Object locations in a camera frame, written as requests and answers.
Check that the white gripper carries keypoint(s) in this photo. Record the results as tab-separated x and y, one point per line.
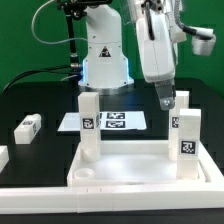
159	30

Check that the white desk top tray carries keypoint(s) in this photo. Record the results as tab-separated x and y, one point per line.
144	162

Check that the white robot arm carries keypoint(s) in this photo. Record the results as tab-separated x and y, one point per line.
105	66

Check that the fiducial marker sheet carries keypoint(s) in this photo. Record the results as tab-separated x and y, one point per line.
126	120

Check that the white block at left edge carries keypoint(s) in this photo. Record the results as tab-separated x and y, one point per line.
4	157

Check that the black camera pole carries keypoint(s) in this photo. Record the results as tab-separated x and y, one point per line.
76	10

